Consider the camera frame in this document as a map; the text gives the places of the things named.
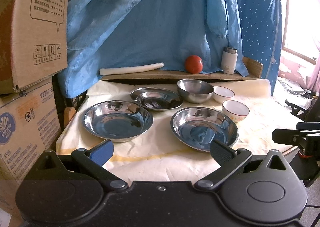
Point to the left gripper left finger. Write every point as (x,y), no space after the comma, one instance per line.
(91,162)

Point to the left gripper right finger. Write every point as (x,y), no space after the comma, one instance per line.
(230,162)

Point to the white red-rimmed bowl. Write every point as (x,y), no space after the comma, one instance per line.
(222,94)
(235,110)

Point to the deep steel bowl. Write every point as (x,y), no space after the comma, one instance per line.
(194,91)

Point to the small steel plate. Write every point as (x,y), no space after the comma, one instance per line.
(156,99)

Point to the wooden chair knob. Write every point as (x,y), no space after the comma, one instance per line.
(68,114)

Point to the cream table cover sheet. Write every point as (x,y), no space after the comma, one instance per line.
(157,155)

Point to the lower cardboard box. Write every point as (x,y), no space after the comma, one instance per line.
(29,125)

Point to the cardboard box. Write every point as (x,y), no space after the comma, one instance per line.
(33,42)
(29,125)

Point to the white rolled stick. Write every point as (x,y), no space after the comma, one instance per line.
(128,70)

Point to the wooden shelf board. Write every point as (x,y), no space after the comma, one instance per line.
(254,68)

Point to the white thermos cup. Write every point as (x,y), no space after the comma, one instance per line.
(228,61)

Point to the red tomato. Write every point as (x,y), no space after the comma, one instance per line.
(193,64)

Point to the blue cloth garment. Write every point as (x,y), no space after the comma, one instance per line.
(128,33)

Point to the upper cardboard box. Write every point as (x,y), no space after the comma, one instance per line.
(33,42)

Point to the blue dotted curtain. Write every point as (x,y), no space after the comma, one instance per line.
(261,30)

